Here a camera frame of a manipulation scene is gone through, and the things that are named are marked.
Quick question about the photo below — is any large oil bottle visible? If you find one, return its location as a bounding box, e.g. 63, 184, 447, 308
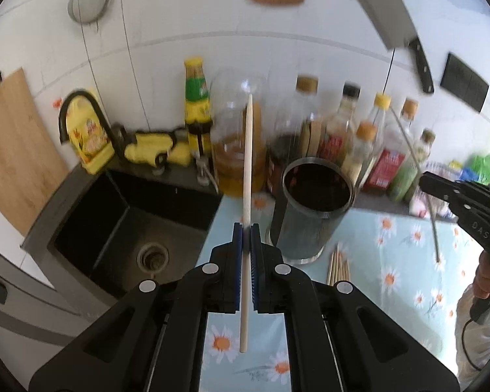
210, 67, 266, 197

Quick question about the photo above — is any small glass jar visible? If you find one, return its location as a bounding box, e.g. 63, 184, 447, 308
195, 155, 219, 194

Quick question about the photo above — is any green seasoning bag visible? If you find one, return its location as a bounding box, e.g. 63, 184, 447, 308
467, 154, 490, 186

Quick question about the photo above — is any red label wine bottle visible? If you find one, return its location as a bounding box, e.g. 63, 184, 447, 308
363, 98, 419, 195

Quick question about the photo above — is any dark soy sauce bottle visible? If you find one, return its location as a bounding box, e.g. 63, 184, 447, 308
266, 74, 319, 196

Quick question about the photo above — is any yellow scrub brush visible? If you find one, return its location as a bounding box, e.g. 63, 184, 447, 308
123, 127, 193, 168

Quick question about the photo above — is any blue white salt bag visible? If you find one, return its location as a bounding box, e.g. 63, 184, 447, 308
449, 160, 479, 182

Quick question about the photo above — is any wooden cutting board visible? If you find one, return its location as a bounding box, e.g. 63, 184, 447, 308
0, 68, 69, 236

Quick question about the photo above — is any black cylindrical utensil holder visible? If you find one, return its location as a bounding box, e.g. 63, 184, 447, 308
269, 157, 356, 265

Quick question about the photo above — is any green label sauce bottle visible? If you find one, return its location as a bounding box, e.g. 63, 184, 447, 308
184, 57, 213, 158

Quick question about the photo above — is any right hand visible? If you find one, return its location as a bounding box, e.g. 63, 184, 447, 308
473, 251, 490, 299

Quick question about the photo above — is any lone pale chopstick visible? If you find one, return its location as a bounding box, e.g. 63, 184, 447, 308
240, 94, 254, 354

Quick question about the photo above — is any daisy print blue tablecloth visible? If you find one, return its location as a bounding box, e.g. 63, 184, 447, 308
199, 198, 482, 391

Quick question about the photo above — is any wooden chopstick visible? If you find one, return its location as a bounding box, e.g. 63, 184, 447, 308
342, 260, 351, 281
337, 252, 345, 281
331, 243, 342, 285
327, 251, 336, 286

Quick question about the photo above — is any clear yellow cap bottle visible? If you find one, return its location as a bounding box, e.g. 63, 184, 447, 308
363, 93, 391, 181

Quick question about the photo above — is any black wall socket panel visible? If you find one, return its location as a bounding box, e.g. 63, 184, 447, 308
440, 53, 489, 113

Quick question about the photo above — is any white sleeve forearm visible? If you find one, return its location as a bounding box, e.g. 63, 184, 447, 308
455, 286, 490, 390

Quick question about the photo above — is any black sink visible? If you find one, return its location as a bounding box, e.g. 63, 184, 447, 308
46, 166, 224, 299

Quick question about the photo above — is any yellow dish soap bottle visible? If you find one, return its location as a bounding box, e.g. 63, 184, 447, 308
64, 89, 117, 175

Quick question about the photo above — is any green label oil bottle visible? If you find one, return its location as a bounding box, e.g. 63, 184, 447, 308
387, 128, 435, 202

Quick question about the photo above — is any clear sugar bag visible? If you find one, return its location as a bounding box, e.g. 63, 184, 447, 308
405, 161, 460, 221

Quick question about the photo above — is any black cap bottle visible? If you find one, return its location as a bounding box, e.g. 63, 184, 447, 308
318, 82, 360, 166

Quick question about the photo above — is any black faucet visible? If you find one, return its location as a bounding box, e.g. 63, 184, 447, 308
58, 90, 128, 164

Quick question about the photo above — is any cleaver with black handle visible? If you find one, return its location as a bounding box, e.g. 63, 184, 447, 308
357, 0, 434, 95

